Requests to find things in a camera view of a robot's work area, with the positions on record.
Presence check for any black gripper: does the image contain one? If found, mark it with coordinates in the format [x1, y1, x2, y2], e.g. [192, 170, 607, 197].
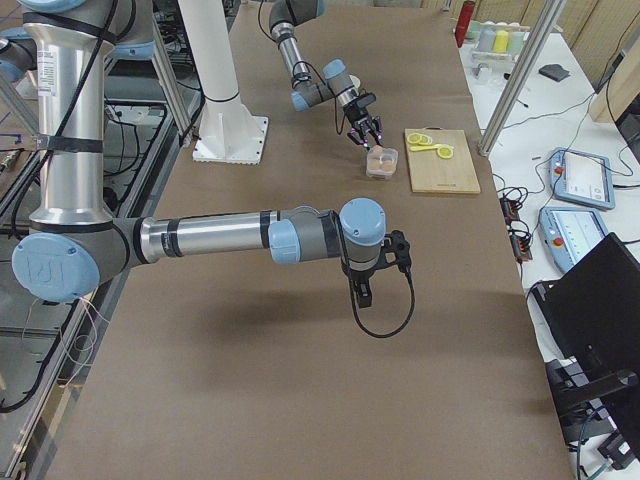
[341, 230, 411, 308]
[344, 93, 383, 150]

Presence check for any clear plastic egg box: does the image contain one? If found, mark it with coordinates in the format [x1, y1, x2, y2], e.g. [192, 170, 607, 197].
[366, 145, 398, 179]

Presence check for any lemon slice top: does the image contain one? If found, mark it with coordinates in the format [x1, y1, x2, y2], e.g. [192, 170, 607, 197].
[406, 132, 424, 145]

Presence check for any white bowl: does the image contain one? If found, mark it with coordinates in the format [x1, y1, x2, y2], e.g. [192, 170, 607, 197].
[350, 75, 361, 90]

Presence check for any yellow plastic knife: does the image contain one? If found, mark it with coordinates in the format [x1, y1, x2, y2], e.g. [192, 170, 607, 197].
[409, 144, 441, 152]

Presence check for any wooden cutting board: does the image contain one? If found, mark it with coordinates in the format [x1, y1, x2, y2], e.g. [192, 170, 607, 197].
[404, 128, 481, 194]

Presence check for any lemon slice front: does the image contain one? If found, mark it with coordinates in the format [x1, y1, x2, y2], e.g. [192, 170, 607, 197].
[436, 144, 454, 159]

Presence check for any red bottle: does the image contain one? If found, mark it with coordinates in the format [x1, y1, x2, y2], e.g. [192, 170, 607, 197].
[454, 0, 476, 48]

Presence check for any grey cup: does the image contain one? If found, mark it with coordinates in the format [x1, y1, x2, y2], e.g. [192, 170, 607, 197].
[477, 27, 496, 52]

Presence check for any yellow cup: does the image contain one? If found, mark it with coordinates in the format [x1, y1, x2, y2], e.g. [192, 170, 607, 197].
[492, 30, 509, 53]

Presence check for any teach pendant near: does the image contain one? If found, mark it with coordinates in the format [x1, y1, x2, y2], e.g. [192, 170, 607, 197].
[539, 207, 609, 273]

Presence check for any teach pendant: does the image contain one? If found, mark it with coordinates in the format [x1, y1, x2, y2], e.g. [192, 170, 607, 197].
[539, 207, 609, 273]
[549, 147, 615, 210]

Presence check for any teach pendant far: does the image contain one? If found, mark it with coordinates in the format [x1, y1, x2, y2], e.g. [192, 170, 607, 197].
[549, 147, 615, 210]

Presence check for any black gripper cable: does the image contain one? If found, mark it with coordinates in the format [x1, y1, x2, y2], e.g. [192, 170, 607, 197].
[348, 267, 416, 339]

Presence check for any white camera post base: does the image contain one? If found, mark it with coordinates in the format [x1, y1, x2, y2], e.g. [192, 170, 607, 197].
[179, 0, 269, 165]

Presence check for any aluminium frame post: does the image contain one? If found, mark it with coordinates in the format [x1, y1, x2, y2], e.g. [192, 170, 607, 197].
[478, 0, 567, 157]

